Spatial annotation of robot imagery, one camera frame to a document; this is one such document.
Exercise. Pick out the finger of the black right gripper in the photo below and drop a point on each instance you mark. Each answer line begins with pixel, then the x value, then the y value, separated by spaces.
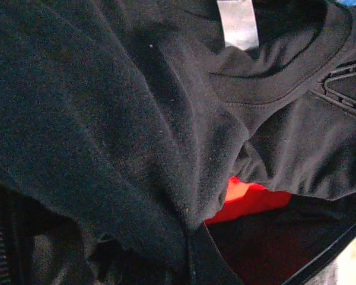
pixel 344 102

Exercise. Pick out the black t-shirt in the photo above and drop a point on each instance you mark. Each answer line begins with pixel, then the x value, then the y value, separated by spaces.
pixel 106 104

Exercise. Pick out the red cloth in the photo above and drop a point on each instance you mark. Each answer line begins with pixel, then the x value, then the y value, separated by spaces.
pixel 249 205

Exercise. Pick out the white hard-shell suitcase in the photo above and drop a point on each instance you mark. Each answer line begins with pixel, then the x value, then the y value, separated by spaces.
pixel 255 252

